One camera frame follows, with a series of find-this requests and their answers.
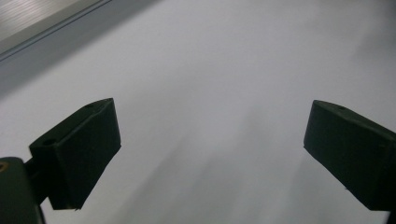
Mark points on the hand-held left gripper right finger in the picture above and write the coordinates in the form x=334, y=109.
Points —
x=351, y=149

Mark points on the metal frame rail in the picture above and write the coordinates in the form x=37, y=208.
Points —
x=28, y=21

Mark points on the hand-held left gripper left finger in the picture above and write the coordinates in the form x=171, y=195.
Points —
x=77, y=155

